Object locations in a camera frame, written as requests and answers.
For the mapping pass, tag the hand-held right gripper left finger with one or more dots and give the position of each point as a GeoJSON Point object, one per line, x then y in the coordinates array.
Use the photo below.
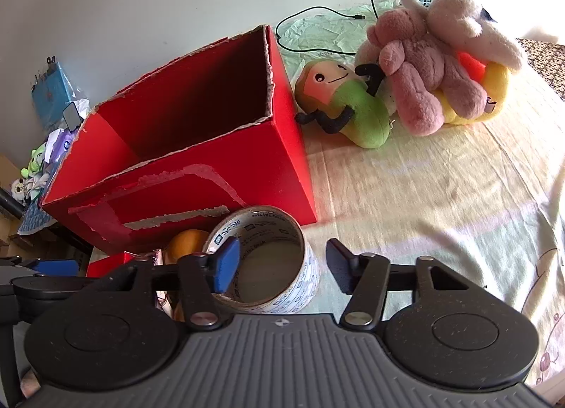
{"type": "Point", "coordinates": [227, 264]}

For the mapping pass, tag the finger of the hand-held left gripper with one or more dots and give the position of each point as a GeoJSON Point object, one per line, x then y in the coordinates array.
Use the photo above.
{"type": "Point", "coordinates": [55, 267]}

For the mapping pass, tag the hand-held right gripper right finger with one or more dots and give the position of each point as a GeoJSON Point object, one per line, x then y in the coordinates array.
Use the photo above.
{"type": "Point", "coordinates": [340, 264]}

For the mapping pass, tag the orange brown gourd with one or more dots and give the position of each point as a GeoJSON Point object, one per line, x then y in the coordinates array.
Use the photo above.
{"type": "Point", "coordinates": [185, 247]}

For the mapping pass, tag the small red gift box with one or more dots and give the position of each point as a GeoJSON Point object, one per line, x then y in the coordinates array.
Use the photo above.
{"type": "Point", "coordinates": [106, 264]}

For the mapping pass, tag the clear printed tape roll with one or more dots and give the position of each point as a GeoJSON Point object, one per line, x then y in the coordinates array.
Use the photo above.
{"type": "Point", "coordinates": [265, 216]}

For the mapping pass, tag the beige floral fabric pouch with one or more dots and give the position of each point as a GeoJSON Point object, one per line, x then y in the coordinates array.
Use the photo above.
{"type": "Point", "coordinates": [165, 304]}

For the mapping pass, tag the large red cardboard box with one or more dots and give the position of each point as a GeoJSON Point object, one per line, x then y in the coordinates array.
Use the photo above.
{"type": "Point", "coordinates": [265, 161]}

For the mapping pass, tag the blue patterned cloth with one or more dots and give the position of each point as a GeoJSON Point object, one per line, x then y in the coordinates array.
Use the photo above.
{"type": "Point", "coordinates": [35, 218]}

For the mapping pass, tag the green frog toy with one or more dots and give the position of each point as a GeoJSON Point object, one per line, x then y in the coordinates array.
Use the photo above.
{"type": "Point", "coordinates": [37, 163]}

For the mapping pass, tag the purple packet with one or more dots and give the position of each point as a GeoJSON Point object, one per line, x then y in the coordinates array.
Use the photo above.
{"type": "Point", "coordinates": [64, 143]}

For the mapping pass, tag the green tan plush toy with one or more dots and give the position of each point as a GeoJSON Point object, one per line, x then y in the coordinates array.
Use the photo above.
{"type": "Point", "coordinates": [366, 121]}

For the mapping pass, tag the small black framed mirror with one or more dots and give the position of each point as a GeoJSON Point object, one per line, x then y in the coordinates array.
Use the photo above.
{"type": "Point", "coordinates": [71, 117]}

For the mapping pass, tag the white plastic bag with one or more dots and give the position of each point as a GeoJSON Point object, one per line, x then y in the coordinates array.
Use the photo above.
{"type": "Point", "coordinates": [83, 106]}

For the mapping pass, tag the blue plastic bag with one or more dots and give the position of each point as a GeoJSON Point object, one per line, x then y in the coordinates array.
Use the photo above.
{"type": "Point", "coordinates": [53, 94]}

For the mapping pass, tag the pink plush bear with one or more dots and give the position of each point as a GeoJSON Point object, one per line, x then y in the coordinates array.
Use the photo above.
{"type": "Point", "coordinates": [419, 81]}

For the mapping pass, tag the yellow orange plush toy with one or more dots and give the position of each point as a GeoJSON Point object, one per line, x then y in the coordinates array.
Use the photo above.
{"type": "Point", "coordinates": [499, 90]}

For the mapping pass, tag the pale pink plush toy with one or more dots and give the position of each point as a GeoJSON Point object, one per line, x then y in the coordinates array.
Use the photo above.
{"type": "Point", "coordinates": [463, 24]}

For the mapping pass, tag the brown patterned cloth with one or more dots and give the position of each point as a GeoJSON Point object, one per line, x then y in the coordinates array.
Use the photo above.
{"type": "Point", "coordinates": [547, 64]}

